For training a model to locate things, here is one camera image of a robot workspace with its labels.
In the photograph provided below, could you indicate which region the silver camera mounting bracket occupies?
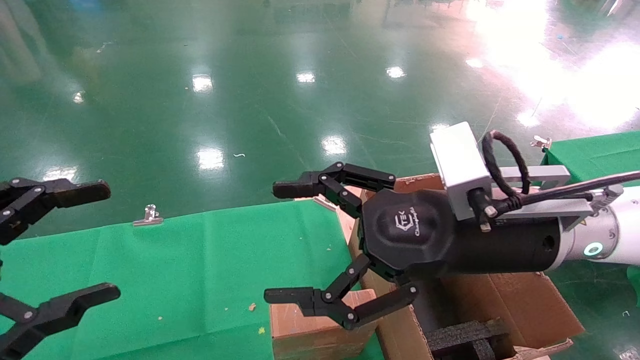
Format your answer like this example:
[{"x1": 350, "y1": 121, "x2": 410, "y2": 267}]
[{"x1": 492, "y1": 165, "x2": 623, "y2": 233}]

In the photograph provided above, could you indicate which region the black foam insert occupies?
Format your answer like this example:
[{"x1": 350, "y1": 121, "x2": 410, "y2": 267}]
[{"x1": 425, "y1": 318, "x2": 516, "y2": 360}]

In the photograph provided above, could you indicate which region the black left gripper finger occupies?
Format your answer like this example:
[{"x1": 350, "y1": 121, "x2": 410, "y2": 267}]
[
  {"x1": 0, "y1": 177, "x2": 112, "y2": 246},
  {"x1": 0, "y1": 282, "x2": 122, "y2": 360}
]

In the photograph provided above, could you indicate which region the small brown cardboard box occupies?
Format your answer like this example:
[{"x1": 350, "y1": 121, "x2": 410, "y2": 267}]
[{"x1": 270, "y1": 289, "x2": 378, "y2": 360}]

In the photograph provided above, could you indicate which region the large green tablecloth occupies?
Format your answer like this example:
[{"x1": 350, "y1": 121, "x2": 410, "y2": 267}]
[{"x1": 0, "y1": 199, "x2": 386, "y2": 360}]

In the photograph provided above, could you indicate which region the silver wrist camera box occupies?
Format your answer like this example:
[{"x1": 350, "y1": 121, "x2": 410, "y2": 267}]
[{"x1": 430, "y1": 121, "x2": 493, "y2": 222}]

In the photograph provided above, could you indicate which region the green cloth side table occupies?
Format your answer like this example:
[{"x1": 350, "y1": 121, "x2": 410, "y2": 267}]
[{"x1": 541, "y1": 131, "x2": 640, "y2": 307}]

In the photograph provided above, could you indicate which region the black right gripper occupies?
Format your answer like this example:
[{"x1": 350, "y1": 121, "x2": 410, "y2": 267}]
[{"x1": 264, "y1": 161, "x2": 562, "y2": 331}]

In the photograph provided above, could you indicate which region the large open cardboard carton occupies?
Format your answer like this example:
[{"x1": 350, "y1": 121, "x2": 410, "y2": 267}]
[{"x1": 345, "y1": 172, "x2": 586, "y2": 360}]

